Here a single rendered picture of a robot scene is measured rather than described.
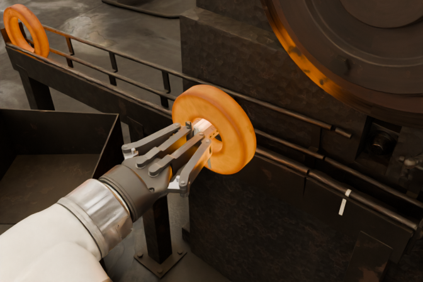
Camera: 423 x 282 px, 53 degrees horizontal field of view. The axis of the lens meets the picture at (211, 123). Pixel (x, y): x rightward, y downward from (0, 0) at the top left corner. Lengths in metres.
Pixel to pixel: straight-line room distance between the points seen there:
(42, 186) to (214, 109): 0.48
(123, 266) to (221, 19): 0.93
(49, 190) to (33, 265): 0.48
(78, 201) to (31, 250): 0.08
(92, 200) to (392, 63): 0.38
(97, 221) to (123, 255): 1.03
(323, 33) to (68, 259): 0.39
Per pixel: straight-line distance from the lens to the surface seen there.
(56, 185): 0.97
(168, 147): 0.63
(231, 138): 0.64
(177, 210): 1.66
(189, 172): 0.59
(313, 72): 0.68
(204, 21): 0.93
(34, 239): 0.52
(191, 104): 0.66
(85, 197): 0.54
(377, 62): 0.54
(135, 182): 0.56
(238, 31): 0.89
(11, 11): 1.46
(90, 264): 0.52
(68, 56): 1.38
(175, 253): 1.54
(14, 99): 2.42
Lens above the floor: 1.26
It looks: 38 degrees down
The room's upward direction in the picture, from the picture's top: straight up
